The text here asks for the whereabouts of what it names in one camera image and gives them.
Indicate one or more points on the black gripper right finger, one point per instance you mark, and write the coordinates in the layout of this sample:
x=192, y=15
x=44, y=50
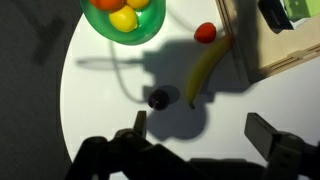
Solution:
x=283, y=150

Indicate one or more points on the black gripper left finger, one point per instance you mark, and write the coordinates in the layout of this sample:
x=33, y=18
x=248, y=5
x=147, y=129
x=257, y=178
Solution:
x=126, y=156

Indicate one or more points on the dark brown plum toy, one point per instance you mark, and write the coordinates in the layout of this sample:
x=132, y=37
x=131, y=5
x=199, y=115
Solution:
x=158, y=100

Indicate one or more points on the yellow toy banana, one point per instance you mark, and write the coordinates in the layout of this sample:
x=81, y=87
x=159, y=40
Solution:
x=203, y=66

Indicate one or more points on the green translucent bowl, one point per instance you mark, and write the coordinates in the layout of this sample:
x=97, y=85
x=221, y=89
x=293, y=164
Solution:
x=153, y=26

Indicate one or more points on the yellow lemon toy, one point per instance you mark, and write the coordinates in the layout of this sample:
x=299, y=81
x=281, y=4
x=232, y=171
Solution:
x=123, y=18
x=138, y=3

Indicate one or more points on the small red fruit toy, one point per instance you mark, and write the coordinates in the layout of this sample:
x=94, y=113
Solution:
x=205, y=32

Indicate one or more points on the orange fruit toy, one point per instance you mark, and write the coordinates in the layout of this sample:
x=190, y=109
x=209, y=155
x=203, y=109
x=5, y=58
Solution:
x=106, y=3

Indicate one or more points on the wooden slatted tray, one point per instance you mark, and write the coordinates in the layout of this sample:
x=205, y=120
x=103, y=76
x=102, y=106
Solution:
x=283, y=46

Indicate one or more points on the black checkered box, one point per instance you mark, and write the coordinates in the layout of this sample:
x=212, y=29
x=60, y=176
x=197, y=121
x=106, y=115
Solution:
x=273, y=15

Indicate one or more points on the light green cube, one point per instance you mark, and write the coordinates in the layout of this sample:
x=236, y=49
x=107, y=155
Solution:
x=300, y=8

